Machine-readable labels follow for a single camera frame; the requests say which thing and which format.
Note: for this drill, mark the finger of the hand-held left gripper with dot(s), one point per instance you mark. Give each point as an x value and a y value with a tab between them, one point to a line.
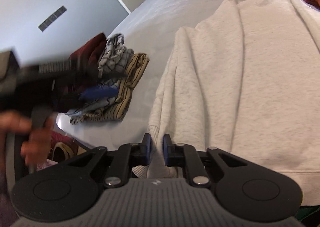
100	92

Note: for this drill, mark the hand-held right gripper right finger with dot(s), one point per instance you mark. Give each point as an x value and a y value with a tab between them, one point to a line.
165	149

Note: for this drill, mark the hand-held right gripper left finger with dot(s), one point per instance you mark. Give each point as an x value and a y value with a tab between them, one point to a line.
149	148

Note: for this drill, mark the white sweatshirt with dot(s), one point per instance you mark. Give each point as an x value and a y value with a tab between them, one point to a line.
237	79

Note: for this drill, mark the person's left hand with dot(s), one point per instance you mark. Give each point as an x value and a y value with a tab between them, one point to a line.
37	142

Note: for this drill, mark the folded blue-grey heather garment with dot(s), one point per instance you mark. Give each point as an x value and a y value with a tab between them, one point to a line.
100	107

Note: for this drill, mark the folded tan striped garment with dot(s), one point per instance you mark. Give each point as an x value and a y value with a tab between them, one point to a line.
135	77

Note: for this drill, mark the folded grey plaid garment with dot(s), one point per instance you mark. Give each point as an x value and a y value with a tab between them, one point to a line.
115	54

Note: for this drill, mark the folded maroon garment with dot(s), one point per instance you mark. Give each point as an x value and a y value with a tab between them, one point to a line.
87	49

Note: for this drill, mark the pink slipper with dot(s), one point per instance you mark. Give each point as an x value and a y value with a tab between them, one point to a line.
61	138

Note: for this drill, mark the tan slipper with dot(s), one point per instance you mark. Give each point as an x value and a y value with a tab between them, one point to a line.
66	152

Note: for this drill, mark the grey wall switch panel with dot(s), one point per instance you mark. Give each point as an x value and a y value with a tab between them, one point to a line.
52	18

